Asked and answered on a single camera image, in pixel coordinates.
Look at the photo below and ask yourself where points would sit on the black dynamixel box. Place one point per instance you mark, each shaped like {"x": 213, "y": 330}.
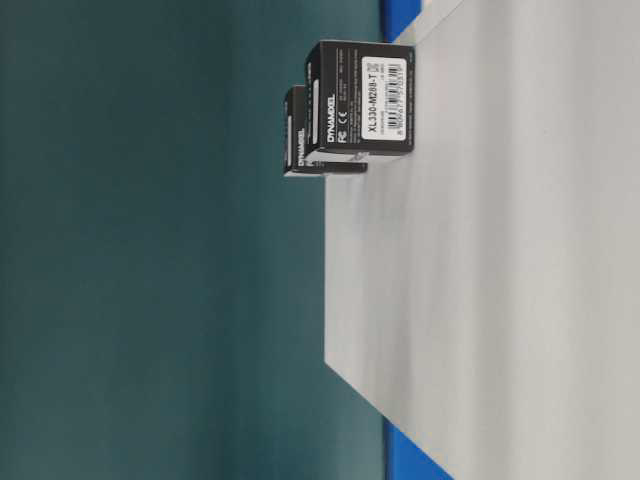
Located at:
{"x": 294, "y": 163}
{"x": 360, "y": 101}

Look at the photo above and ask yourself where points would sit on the white base board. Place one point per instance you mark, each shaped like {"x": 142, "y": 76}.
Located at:
{"x": 482, "y": 293}

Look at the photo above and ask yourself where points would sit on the teal backdrop panel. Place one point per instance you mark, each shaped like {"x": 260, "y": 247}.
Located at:
{"x": 162, "y": 282}

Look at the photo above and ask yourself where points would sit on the blue table mat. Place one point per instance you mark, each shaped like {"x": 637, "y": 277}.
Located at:
{"x": 398, "y": 21}

